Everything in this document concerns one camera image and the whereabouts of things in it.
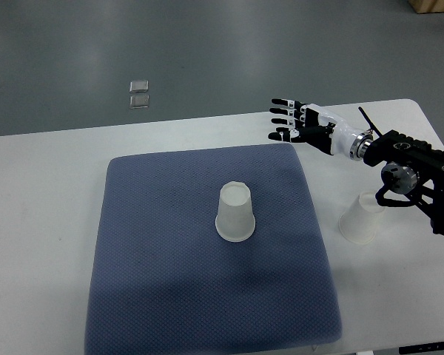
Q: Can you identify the black table control panel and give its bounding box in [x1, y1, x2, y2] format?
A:
[398, 342, 444, 354]

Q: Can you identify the lower floor socket plate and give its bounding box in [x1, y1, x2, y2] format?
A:
[129, 94, 149, 109]

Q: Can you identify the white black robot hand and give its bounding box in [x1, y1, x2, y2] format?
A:
[268, 98, 363, 157]

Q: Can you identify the wooden furniture corner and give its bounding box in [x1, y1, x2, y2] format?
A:
[408, 0, 444, 14]

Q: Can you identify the floor socket plate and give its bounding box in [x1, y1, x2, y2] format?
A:
[129, 94, 149, 109]
[129, 80, 149, 93]

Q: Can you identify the upper floor socket plate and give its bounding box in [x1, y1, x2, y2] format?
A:
[129, 80, 149, 93]

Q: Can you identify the blue grey fabric mat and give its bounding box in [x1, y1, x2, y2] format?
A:
[84, 143, 342, 354]

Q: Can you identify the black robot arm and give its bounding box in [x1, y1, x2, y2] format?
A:
[268, 98, 444, 236]

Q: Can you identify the white paper cup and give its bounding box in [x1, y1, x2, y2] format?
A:
[338, 191, 386, 245]
[215, 181, 256, 243]

